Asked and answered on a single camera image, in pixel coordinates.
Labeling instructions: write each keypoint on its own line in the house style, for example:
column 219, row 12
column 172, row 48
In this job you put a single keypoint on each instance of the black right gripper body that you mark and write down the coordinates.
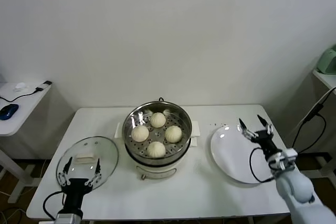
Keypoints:
column 266, row 142

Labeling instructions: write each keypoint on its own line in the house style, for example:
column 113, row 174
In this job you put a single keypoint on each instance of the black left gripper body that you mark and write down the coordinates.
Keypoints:
column 74, row 192

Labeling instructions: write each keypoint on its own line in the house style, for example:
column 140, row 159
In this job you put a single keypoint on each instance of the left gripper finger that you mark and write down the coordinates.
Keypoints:
column 63, row 178
column 96, row 176

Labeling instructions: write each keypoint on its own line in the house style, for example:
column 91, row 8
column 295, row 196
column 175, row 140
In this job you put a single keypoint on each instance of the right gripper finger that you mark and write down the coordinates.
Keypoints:
column 269, row 130
column 247, row 132

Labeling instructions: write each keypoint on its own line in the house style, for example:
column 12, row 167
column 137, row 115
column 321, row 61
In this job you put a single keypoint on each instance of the round glass pot lid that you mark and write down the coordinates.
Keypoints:
column 105, row 150

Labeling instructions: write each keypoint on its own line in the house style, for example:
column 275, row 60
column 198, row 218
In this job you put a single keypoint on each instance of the white steamed baozi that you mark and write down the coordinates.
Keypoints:
column 173, row 133
column 139, row 133
column 157, row 119
column 156, row 149

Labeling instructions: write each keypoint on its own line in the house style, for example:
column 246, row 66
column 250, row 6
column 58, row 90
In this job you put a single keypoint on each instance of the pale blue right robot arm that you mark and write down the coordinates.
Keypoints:
column 296, row 190

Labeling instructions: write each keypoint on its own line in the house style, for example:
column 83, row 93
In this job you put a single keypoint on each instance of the stainless steel steamer basket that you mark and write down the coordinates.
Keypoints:
column 131, row 119

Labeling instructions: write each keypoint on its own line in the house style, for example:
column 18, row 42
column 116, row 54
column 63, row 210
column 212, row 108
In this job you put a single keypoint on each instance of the large white round plate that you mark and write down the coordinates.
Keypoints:
column 231, row 150

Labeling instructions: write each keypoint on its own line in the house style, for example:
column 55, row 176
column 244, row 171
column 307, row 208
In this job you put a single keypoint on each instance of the dark crumbs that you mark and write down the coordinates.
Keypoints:
column 218, row 123

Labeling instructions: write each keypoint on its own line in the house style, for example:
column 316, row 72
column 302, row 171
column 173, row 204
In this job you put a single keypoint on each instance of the white electric cooker base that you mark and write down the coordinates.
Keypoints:
column 155, row 170

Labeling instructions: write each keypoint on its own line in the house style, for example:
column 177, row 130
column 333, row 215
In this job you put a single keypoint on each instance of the white side table with mouse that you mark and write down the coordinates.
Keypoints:
column 26, row 108

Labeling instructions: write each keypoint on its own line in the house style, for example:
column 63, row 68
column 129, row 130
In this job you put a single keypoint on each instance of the blue computer mouse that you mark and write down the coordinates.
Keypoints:
column 8, row 111

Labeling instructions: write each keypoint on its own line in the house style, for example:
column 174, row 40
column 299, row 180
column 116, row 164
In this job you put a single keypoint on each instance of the mint green appliance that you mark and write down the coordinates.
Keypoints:
column 328, row 62

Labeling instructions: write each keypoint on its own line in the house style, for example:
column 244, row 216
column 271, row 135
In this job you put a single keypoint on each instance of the small black device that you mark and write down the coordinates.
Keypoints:
column 47, row 82

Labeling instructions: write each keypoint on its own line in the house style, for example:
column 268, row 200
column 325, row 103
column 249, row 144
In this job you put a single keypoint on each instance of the white crumpled tissue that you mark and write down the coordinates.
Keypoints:
column 21, row 86

